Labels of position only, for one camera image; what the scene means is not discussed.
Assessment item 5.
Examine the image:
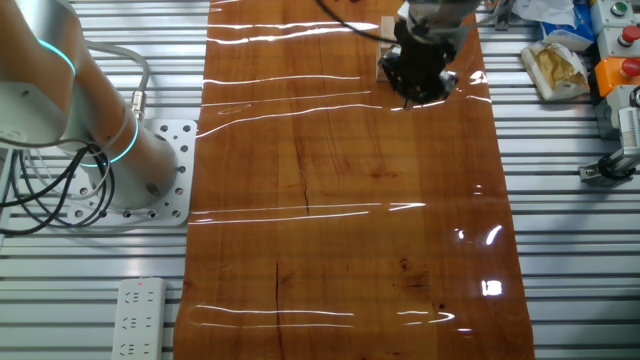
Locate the aluminium stand with black clamp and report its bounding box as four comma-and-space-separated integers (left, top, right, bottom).
578, 144, 640, 187

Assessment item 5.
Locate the grey box with green button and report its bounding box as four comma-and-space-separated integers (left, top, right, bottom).
589, 0, 629, 35

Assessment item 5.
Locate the wood-grain glossy mat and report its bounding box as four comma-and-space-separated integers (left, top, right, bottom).
172, 0, 536, 360

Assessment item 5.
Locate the grey device box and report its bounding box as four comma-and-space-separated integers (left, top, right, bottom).
594, 84, 640, 141

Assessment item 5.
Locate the white crumpled paper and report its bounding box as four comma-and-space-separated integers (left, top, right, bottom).
510, 0, 579, 29

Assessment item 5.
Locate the white ribbed housing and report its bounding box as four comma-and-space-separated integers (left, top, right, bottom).
618, 106, 640, 151

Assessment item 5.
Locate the metal corner bracket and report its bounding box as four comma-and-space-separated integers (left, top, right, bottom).
492, 0, 516, 31

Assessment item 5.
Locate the orange box with red button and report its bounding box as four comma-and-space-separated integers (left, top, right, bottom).
593, 55, 640, 99

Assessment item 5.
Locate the white bag with golden content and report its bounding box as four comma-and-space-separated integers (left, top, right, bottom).
519, 41, 591, 101

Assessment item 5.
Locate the wooden Jenga block stack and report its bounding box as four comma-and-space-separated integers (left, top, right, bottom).
375, 47, 401, 83

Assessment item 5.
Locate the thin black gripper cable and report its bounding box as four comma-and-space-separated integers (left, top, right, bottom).
313, 0, 401, 46

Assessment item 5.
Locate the grey cable with metal connector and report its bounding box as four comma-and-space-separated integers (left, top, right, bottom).
84, 40, 152, 124

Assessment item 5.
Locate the grey box with red button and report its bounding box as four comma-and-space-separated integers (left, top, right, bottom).
597, 24, 640, 60

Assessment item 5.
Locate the white power strip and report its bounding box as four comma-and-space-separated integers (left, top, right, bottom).
110, 277, 167, 360

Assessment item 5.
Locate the blue tissue pack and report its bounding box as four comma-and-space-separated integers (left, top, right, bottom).
539, 2, 596, 52

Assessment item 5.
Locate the silver perforated mounting plate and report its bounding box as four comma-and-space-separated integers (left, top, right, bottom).
64, 118, 199, 229

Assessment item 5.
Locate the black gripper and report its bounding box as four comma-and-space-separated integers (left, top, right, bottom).
380, 18, 459, 110

